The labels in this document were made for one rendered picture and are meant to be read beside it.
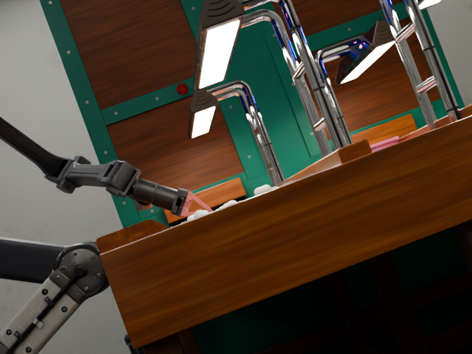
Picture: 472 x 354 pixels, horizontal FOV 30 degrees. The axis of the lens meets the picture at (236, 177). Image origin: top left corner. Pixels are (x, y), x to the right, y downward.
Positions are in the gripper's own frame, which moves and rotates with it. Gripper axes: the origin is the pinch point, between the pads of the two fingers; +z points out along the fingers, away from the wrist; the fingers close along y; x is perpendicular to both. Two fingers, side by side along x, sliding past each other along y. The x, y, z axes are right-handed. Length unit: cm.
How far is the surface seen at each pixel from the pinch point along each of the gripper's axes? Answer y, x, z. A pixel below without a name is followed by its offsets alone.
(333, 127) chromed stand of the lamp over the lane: -57, -21, 18
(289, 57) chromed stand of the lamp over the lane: -42, -35, 6
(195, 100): 18.1, -29.6, -13.0
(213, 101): 18.2, -30.9, -8.0
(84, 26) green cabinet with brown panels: 96, -56, -64
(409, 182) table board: -86, -10, 29
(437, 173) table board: -86, -13, 33
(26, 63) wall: 278, -62, -124
